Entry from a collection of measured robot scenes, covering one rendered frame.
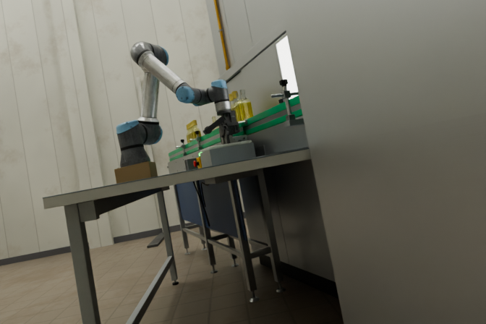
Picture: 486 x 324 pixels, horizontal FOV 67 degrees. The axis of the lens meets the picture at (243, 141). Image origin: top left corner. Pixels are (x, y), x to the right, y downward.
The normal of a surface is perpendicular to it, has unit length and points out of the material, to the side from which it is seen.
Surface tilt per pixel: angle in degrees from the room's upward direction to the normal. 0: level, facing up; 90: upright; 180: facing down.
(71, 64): 90
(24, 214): 90
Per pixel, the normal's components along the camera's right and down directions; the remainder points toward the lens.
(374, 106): -0.91, 0.15
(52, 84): 0.05, -0.07
